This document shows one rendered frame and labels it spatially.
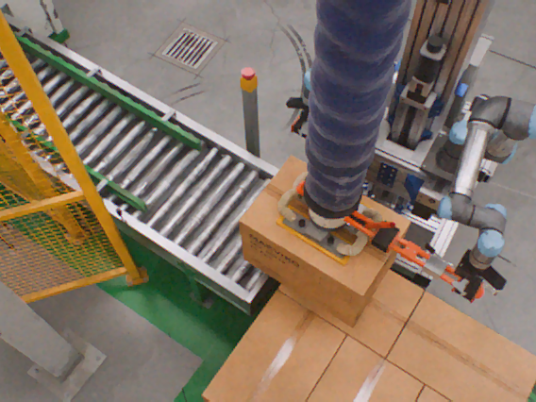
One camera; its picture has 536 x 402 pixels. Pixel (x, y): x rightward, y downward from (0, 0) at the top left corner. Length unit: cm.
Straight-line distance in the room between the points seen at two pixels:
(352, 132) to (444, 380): 146
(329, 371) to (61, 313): 162
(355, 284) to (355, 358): 55
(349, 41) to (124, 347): 244
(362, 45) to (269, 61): 295
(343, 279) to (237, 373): 73
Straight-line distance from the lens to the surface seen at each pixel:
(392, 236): 233
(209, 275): 292
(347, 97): 166
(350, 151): 187
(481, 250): 204
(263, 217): 249
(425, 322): 296
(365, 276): 241
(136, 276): 356
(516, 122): 222
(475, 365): 296
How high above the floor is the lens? 328
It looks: 61 degrees down
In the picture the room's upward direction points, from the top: straight up
